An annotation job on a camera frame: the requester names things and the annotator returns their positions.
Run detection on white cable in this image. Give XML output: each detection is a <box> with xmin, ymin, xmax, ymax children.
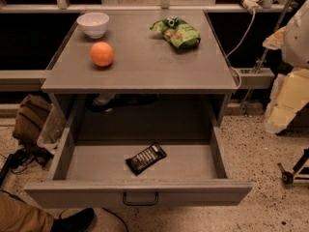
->
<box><xmin>224</xmin><ymin>7</ymin><xmax>257</xmax><ymax>90</ymax></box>

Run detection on white ceramic bowl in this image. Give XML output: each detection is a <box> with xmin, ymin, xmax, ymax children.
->
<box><xmin>77</xmin><ymin>13</ymin><xmax>109</xmax><ymax>39</ymax></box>

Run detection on clear plastic bin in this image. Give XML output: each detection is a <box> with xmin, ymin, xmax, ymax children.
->
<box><xmin>37</xmin><ymin>107</ymin><xmax>66</xmax><ymax>155</ymax></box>

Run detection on black drawer handle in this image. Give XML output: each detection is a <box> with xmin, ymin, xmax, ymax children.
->
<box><xmin>123</xmin><ymin>192</ymin><xmax>159</xmax><ymax>206</ymax></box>

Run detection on tan trouser leg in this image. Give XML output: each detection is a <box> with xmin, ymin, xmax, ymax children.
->
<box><xmin>0</xmin><ymin>192</ymin><xmax>54</xmax><ymax>232</ymax></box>

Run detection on grey open drawer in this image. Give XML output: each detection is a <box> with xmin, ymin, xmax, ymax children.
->
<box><xmin>25</xmin><ymin>95</ymin><xmax>252</xmax><ymax>208</ymax></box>

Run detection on black shoe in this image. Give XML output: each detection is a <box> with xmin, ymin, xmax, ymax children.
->
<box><xmin>50</xmin><ymin>208</ymin><xmax>95</xmax><ymax>232</ymax></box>

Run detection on metal tripod pole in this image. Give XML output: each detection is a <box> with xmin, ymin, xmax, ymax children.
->
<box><xmin>239</xmin><ymin>0</ymin><xmax>293</xmax><ymax>116</ymax></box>

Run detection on grey cabinet counter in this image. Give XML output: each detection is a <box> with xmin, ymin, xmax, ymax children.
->
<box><xmin>42</xmin><ymin>11</ymin><xmax>237</xmax><ymax>127</ymax></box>

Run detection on orange fruit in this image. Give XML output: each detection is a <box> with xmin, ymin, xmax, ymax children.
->
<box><xmin>90</xmin><ymin>42</ymin><xmax>114</xmax><ymax>67</ymax></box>

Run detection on black rxbar chocolate wrapper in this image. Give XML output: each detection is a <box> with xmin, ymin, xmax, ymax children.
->
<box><xmin>126</xmin><ymin>142</ymin><xmax>167</xmax><ymax>175</ymax></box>

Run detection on green chip bag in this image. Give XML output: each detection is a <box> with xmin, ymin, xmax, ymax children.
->
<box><xmin>151</xmin><ymin>16</ymin><xmax>201</xmax><ymax>49</ymax></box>

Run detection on white power adapter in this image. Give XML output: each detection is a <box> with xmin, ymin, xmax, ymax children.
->
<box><xmin>238</xmin><ymin>0</ymin><xmax>259</xmax><ymax>14</ymax></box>

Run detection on black cables on floor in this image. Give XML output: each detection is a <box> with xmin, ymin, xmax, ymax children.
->
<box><xmin>0</xmin><ymin>148</ymin><xmax>54</xmax><ymax>187</ymax></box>

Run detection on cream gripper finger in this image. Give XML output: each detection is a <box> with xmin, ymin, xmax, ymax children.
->
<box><xmin>264</xmin><ymin>69</ymin><xmax>309</xmax><ymax>133</ymax></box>
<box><xmin>263</xmin><ymin>27</ymin><xmax>286</xmax><ymax>50</ymax></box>

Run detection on black caster wheel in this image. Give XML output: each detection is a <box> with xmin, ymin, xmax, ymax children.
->
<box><xmin>278</xmin><ymin>163</ymin><xmax>294</xmax><ymax>185</ymax></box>

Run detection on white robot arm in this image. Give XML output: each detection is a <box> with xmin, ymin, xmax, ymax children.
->
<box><xmin>263</xmin><ymin>0</ymin><xmax>309</xmax><ymax>133</ymax></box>

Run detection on brown backpack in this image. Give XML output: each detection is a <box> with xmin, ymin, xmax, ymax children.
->
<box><xmin>13</xmin><ymin>95</ymin><xmax>52</xmax><ymax>154</ymax></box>

